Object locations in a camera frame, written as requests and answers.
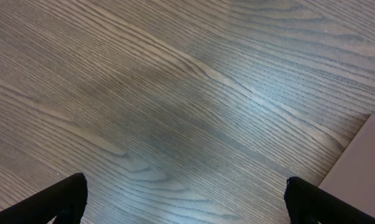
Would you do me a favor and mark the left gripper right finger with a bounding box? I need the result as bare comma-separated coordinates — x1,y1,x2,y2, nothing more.
283,177,375,224

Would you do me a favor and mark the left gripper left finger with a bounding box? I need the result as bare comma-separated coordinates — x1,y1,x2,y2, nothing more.
0,173,88,224

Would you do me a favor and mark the open cardboard box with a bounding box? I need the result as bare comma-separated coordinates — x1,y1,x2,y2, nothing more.
318,114,375,218

